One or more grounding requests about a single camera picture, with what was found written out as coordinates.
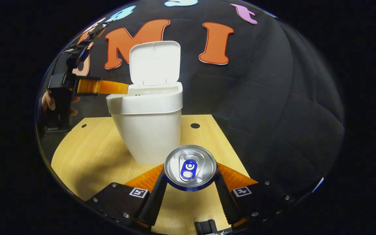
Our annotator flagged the wooden desktop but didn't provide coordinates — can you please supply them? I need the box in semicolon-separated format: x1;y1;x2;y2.
51;114;259;235

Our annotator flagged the blue pop can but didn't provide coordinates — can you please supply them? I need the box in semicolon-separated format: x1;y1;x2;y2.
164;145;218;192

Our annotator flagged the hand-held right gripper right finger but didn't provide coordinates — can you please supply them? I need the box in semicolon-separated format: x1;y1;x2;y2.
214;163;296;229

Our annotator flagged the white desktop garbage bin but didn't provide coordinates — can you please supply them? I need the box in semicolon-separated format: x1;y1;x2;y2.
106;41;183;165

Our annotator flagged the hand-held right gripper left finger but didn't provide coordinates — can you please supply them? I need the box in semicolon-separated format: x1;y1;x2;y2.
86;163;169;229

